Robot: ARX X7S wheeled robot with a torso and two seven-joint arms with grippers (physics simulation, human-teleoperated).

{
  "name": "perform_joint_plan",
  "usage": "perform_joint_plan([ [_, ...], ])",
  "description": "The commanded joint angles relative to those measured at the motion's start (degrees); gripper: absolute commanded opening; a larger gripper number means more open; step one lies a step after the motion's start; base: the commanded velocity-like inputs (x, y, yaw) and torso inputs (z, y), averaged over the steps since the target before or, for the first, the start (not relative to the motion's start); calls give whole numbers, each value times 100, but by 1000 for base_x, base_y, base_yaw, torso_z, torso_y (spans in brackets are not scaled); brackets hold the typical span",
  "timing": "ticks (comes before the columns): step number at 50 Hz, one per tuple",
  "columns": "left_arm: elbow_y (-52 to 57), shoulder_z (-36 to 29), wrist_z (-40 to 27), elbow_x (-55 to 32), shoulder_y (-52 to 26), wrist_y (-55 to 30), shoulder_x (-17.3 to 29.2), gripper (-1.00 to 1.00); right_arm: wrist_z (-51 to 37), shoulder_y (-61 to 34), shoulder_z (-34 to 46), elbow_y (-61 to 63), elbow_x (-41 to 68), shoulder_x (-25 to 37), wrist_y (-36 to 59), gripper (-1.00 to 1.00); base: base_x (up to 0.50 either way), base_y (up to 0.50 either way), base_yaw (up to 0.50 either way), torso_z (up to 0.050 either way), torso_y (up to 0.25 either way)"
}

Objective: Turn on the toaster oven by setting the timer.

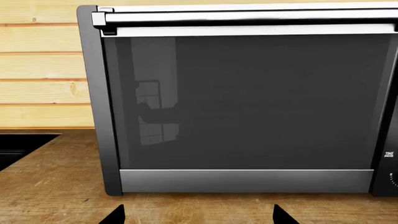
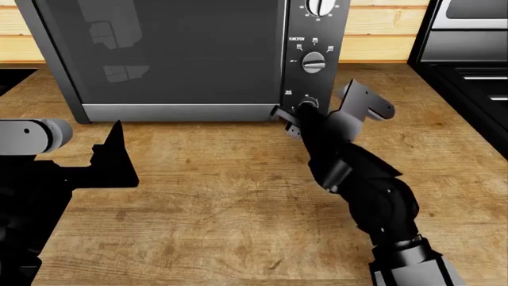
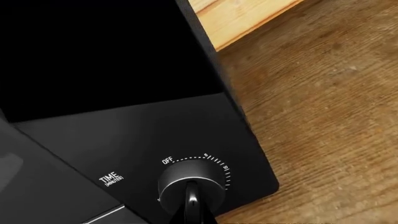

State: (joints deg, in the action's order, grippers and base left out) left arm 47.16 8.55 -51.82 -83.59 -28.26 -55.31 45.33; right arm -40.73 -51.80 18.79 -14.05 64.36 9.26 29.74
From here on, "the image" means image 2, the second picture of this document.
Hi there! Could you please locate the silver function knob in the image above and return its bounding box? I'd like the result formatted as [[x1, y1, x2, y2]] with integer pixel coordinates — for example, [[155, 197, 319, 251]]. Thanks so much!
[[301, 51, 327, 75]]

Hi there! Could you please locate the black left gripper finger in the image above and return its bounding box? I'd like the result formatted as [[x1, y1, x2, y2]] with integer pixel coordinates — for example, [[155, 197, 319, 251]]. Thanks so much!
[[88, 119, 140, 188]]

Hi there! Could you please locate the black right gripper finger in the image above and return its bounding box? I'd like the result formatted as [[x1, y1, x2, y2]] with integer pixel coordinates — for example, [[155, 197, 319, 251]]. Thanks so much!
[[270, 104, 304, 141], [296, 103, 347, 169]]

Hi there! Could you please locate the toaster oven glass door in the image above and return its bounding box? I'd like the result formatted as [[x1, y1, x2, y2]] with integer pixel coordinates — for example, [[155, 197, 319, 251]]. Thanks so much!
[[33, 0, 287, 106]]

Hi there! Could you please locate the black countertop inset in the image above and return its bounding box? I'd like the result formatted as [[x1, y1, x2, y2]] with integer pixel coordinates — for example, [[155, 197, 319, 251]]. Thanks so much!
[[0, 68, 39, 98]]

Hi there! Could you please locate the grey left camera mount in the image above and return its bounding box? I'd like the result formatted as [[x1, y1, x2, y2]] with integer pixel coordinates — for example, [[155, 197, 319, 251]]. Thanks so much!
[[0, 118, 74, 157]]

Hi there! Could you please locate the black toaster oven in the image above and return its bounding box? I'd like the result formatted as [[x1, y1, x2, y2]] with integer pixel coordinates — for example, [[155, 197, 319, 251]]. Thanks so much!
[[14, 0, 352, 125]]

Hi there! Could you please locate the silver oven door handle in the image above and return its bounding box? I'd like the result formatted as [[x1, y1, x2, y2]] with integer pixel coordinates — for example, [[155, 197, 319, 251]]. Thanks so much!
[[80, 102, 282, 123]]

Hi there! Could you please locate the black timer knob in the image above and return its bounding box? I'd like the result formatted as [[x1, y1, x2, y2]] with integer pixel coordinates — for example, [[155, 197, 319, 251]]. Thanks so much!
[[297, 99, 320, 112]]

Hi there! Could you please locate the black stainless kitchen range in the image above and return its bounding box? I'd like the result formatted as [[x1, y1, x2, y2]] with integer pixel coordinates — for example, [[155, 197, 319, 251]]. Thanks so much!
[[406, 0, 508, 151]]

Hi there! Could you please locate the white temperature knob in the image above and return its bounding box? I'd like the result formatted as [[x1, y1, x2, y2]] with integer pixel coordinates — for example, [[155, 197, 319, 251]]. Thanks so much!
[[308, 0, 338, 17]]

